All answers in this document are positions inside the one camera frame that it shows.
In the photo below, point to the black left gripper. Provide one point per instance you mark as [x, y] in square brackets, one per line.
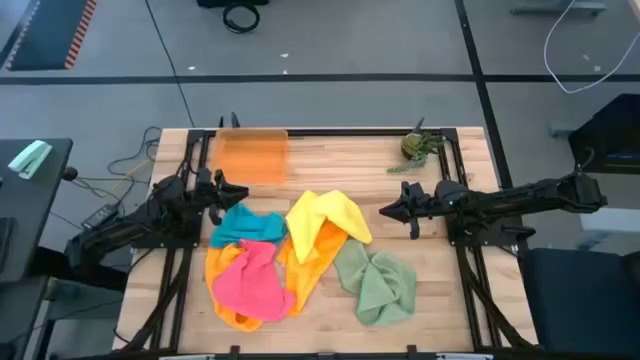
[207, 192]

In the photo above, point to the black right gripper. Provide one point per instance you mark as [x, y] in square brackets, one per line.
[422, 205]

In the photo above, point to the teal blue microfiber towel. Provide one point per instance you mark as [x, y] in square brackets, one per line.
[245, 225]

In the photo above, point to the orange microfiber towel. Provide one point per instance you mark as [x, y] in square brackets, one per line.
[310, 270]
[217, 260]

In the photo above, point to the yellow microfiber towel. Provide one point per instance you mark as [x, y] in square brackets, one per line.
[325, 210]

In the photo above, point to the light green microfiber towel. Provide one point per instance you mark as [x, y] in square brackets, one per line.
[385, 290]

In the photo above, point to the pink microfiber towel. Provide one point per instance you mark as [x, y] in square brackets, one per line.
[250, 285]

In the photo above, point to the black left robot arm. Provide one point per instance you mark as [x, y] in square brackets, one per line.
[125, 225]

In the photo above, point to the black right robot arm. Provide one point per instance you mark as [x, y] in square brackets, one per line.
[525, 197]

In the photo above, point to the orange translucent plastic tray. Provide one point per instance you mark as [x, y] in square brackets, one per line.
[250, 157]

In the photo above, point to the small potted succulent plant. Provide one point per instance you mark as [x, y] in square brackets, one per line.
[414, 146]

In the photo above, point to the black power adapter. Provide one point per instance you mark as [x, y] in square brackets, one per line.
[100, 216]

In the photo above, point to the black round knob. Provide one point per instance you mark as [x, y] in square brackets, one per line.
[70, 173]

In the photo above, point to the black equipment base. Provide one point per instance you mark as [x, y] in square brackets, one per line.
[232, 3]

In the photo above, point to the black desk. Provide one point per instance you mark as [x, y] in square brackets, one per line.
[35, 210]

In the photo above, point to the dark blue chair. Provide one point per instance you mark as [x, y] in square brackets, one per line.
[580, 300]

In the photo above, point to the mint green stapler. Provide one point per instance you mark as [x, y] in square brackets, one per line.
[30, 159]

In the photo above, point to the white shelf board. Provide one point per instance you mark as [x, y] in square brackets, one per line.
[610, 220]

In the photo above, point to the black storage box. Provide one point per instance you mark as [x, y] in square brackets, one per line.
[610, 135]

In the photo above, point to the black flat device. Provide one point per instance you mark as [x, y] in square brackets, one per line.
[5, 245]

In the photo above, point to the black mat with orange edge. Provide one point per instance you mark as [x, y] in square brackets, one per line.
[47, 35]

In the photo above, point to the grey furniture base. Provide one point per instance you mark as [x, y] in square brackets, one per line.
[550, 9]

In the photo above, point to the black metal rig frame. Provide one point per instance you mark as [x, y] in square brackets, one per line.
[345, 132]

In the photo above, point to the black frame clamp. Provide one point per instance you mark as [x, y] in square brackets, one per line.
[412, 350]
[235, 350]

